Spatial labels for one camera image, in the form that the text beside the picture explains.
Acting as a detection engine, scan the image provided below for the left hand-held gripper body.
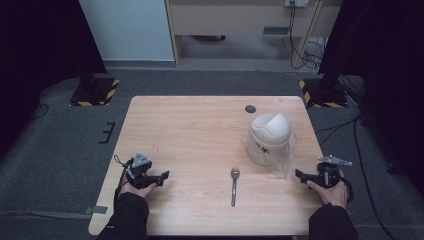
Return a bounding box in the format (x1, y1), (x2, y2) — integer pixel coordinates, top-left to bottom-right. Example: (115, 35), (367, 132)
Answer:
(124, 152), (155, 190)

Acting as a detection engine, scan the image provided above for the clear plastic bag liner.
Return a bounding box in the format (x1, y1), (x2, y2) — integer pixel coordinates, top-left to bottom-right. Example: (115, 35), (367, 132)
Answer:
(243, 129), (298, 180)

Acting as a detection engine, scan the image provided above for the black cable hanging from socket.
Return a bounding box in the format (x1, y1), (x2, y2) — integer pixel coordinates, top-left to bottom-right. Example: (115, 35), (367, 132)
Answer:
(288, 1), (321, 70)

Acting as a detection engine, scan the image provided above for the black curtain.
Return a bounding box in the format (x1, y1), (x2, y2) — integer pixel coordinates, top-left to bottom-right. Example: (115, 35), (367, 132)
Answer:
(318, 0), (424, 188)
(0, 0), (108, 158)

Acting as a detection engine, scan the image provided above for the grey tape strip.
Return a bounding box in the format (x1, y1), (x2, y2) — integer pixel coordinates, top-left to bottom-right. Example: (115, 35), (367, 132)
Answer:
(83, 205), (109, 215)

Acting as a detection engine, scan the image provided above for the metal spork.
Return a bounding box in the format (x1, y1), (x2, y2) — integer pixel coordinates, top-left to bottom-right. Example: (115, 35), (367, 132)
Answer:
(230, 167), (241, 208)

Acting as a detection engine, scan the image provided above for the light wooden desk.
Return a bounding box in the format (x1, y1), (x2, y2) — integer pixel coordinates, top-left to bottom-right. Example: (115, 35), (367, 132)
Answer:
(165, 0), (344, 68)

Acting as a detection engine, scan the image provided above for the black floor cable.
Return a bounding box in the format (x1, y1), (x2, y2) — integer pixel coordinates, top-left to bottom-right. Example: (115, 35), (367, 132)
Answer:
(30, 102), (51, 122)
(314, 113), (399, 240)

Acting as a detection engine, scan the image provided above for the person's right hand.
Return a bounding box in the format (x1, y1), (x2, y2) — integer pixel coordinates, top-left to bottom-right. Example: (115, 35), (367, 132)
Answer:
(306, 169), (350, 210)

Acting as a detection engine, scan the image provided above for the white panel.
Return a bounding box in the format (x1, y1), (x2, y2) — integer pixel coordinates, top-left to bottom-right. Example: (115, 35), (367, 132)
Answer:
(78, 0), (176, 62)

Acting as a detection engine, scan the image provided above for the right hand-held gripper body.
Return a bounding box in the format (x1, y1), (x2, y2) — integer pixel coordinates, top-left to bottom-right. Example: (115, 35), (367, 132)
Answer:
(316, 154), (354, 190)

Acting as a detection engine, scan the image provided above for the white swing-lid trash can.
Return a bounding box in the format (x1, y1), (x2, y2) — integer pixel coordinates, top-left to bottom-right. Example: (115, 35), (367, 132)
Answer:
(245, 112), (293, 167)

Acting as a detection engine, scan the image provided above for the person's left hand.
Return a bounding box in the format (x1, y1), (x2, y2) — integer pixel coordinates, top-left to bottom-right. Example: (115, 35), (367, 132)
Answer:
(119, 174), (158, 200)

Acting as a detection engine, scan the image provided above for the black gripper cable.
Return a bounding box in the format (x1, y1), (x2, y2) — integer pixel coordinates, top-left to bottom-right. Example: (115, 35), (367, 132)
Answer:
(339, 175), (355, 204)
(112, 154), (134, 209)

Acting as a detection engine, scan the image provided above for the white wall socket strip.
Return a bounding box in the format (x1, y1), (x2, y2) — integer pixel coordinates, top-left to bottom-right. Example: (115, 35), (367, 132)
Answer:
(283, 0), (310, 9)

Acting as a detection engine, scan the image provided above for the black stand base striped edge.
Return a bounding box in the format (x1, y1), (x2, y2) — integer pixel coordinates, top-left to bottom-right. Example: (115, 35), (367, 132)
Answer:
(298, 77), (349, 109)
(68, 77), (121, 107)

